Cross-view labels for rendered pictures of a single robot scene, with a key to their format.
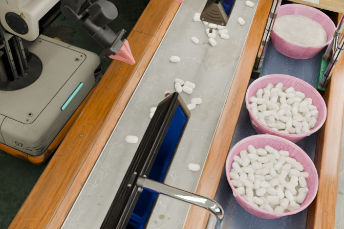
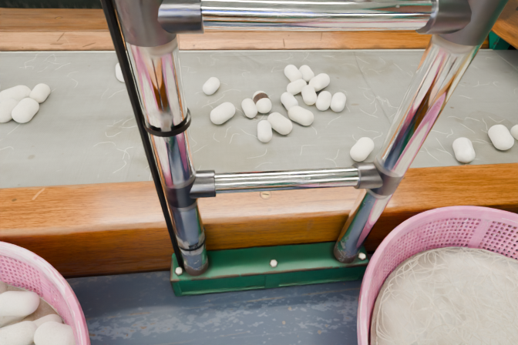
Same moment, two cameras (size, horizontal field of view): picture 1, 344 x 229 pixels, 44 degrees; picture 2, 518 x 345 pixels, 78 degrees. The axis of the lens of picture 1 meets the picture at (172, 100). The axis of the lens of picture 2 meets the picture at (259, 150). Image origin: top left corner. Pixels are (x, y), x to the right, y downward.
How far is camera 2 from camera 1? 1.48 m
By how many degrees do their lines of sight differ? 44
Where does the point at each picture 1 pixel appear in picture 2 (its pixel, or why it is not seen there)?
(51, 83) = not seen: hidden behind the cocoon
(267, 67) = (256, 313)
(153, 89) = (18, 70)
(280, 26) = (472, 280)
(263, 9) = (469, 183)
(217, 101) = not seen: outside the picture
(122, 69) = (56, 18)
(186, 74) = (81, 102)
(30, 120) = not seen: hidden behind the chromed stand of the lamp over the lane
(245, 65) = (128, 202)
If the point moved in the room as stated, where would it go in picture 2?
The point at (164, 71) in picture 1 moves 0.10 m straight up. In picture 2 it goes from (82, 72) to (56, 5)
